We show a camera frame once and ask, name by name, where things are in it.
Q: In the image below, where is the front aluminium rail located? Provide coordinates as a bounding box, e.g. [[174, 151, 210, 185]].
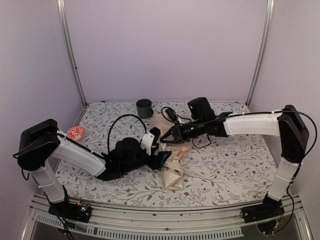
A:
[[22, 193, 313, 240]]

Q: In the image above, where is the left aluminium frame post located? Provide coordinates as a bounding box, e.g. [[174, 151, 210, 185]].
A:
[[56, 0, 88, 108]]

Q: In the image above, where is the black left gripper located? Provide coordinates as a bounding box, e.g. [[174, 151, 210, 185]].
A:
[[121, 147, 171, 175]]

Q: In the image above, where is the aluminium frame post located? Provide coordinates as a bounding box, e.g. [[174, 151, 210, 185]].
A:
[[245, 0, 275, 108], [56, 0, 88, 108]]

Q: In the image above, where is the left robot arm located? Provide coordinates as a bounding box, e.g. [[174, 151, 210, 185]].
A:
[[13, 119, 172, 217]]

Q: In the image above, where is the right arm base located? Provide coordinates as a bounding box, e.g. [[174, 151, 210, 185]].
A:
[[239, 195, 285, 235]]

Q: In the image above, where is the right aluminium frame post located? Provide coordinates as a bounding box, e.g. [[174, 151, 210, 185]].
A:
[[245, 0, 275, 108]]

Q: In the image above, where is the peach wrapping paper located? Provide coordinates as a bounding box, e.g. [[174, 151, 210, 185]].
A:
[[150, 113, 192, 191]]

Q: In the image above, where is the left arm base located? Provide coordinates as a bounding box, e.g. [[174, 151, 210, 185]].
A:
[[47, 196, 92, 223]]

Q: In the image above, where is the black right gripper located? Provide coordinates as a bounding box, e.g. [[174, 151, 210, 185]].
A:
[[160, 118, 206, 145]]

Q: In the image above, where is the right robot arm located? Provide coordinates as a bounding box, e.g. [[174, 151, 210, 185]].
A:
[[160, 104, 311, 218]]

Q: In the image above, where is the cream ribbon bow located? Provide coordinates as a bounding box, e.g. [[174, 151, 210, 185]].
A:
[[161, 151, 244, 196]]

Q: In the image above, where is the red white patterned bowl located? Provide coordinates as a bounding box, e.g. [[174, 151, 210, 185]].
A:
[[66, 126, 85, 143]]

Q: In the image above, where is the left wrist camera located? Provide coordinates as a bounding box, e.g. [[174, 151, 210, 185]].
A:
[[140, 127, 161, 156]]

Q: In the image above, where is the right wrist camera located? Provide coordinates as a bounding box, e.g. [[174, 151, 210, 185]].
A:
[[187, 97, 216, 121]]

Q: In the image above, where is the floral tablecloth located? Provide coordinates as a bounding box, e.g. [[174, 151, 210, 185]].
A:
[[55, 102, 277, 208]]

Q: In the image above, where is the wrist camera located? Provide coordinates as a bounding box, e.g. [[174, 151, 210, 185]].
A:
[[187, 97, 216, 121], [140, 127, 161, 156]]

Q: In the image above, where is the dark grey mug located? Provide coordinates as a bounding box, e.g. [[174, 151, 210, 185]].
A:
[[135, 98, 154, 119]]

